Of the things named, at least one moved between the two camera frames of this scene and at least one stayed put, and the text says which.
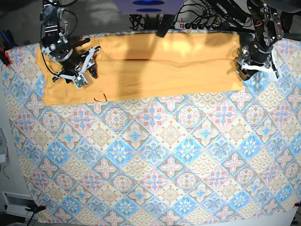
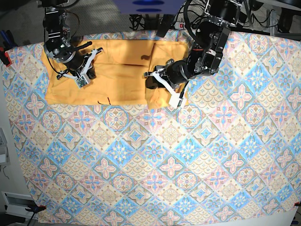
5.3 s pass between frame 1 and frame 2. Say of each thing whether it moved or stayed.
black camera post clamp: stayed
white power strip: stayed
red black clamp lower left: stayed
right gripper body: moved
